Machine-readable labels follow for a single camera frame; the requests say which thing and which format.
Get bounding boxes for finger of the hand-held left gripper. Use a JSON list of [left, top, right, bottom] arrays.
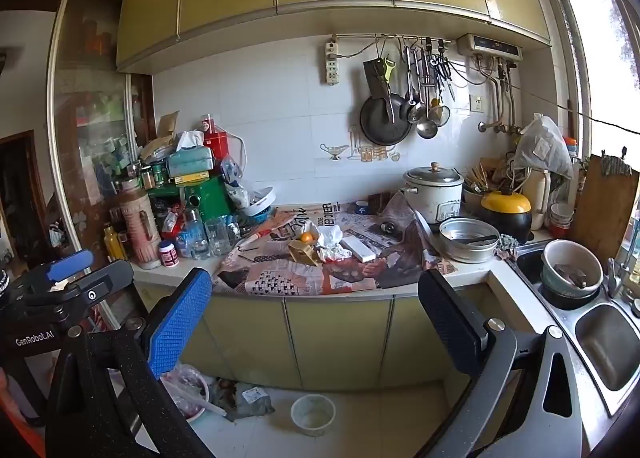
[[50, 259, 135, 311], [10, 249, 96, 306]]

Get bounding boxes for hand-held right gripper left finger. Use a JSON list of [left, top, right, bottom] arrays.
[[45, 267, 213, 458]]

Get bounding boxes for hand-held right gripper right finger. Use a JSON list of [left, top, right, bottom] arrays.
[[417, 268, 596, 458]]

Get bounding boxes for white long box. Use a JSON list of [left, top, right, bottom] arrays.
[[340, 235, 378, 261]]

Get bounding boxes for beige cardboard piece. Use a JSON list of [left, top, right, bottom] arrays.
[[287, 239, 321, 266]]

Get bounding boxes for white foam net wrap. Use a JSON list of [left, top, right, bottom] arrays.
[[300, 221, 353, 264]]

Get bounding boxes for white floor bowl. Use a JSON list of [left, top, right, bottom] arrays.
[[291, 394, 337, 437]]

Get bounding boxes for person's left forearm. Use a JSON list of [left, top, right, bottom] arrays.
[[0, 370, 31, 441]]

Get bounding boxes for yellow bottle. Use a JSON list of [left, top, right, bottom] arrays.
[[103, 224, 127, 261]]

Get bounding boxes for beige patterned thermos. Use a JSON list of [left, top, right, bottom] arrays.
[[117, 178, 163, 270]]

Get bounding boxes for white pill bottle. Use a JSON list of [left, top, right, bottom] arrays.
[[158, 241, 180, 268]]

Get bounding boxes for pink basin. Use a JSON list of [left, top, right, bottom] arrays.
[[160, 363, 211, 421]]

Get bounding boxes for aluminium pot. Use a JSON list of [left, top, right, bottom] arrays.
[[439, 217, 501, 264]]

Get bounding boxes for wooden door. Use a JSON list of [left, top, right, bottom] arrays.
[[0, 131, 51, 259]]

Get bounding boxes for glass bottle with steel cap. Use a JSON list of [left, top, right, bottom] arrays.
[[182, 208, 210, 260]]

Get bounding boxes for grey dish cloth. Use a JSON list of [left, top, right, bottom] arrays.
[[495, 233, 521, 259]]

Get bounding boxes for kitchen knife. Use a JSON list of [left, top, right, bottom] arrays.
[[411, 208, 443, 259]]

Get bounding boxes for grey bag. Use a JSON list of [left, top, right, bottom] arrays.
[[210, 378, 276, 421]]

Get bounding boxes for newspaper print tablecloth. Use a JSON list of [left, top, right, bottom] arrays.
[[212, 191, 458, 296]]

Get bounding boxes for white bowl in sink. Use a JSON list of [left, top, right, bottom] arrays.
[[540, 239, 604, 296]]

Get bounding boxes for white tube with red tip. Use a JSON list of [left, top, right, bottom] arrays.
[[239, 228, 281, 251]]

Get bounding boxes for black pot with yellow lid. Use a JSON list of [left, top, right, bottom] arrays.
[[480, 188, 533, 244]]

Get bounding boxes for green box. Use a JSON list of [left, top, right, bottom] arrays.
[[147, 175, 233, 219]]

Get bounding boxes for glass door cabinet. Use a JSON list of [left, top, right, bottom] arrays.
[[47, 0, 156, 259]]

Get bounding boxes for white rice cooker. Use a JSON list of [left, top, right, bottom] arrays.
[[403, 161, 466, 224]]

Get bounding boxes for yellow flat box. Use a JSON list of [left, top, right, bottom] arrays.
[[170, 171, 211, 186]]

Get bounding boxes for teal tissue box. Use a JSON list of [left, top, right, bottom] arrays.
[[166, 131, 215, 178]]

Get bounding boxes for steel double sink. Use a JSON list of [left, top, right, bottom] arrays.
[[515, 238, 640, 414]]

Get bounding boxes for white bowl blue basket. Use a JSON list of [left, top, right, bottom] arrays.
[[240, 185, 277, 219]]

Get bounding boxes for utensil holder with chopsticks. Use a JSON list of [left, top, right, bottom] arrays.
[[462, 161, 516, 199]]

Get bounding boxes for stack of small bowls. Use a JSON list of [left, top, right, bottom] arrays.
[[549, 202, 575, 239]]

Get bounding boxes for cream plastic jug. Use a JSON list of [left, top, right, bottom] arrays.
[[522, 169, 551, 231]]

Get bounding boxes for clear bag with blue print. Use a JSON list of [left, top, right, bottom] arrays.
[[220, 155, 251, 211]]

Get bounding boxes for brown paper bag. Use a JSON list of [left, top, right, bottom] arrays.
[[140, 111, 181, 159]]

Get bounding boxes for steel sink faucet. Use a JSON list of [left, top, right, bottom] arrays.
[[602, 258, 626, 299]]

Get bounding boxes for red box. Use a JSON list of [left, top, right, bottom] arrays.
[[202, 131, 230, 161]]

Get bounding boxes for wooden cutting board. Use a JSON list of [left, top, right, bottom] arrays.
[[567, 153, 640, 264]]

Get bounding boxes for large steel ladle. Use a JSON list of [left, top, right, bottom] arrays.
[[416, 51, 439, 139]]

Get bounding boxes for white plastic bag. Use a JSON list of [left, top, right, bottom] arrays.
[[514, 113, 575, 179]]

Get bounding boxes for black frying pan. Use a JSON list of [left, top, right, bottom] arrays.
[[360, 93, 413, 146]]

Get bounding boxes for steel skimmer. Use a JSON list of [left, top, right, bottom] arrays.
[[430, 51, 452, 126]]

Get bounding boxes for small steel ladle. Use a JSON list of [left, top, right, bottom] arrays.
[[404, 46, 427, 124]]

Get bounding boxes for steel cleaver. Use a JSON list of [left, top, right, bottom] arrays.
[[363, 57, 396, 121]]

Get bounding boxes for kitchen scissors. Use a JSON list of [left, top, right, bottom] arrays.
[[435, 41, 457, 102]]

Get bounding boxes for white water heater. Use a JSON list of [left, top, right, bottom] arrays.
[[456, 33, 523, 59]]

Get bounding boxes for white power strip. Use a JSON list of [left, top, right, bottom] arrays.
[[325, 36, 341, 86]]

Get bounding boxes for window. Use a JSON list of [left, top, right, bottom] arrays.
[[530, 0, 640, 159]]

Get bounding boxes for white cable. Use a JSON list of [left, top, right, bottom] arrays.
[[227, 131, 248, 174]]

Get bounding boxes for wall faucet with pipes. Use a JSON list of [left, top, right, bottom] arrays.
[[477, 58, 521, 136]]

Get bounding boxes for black cable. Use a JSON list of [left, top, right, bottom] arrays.
[[450, 63, 640, 135]]

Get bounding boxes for steel wall rail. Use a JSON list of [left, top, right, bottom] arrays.
[[331, 33, 453, 45]]

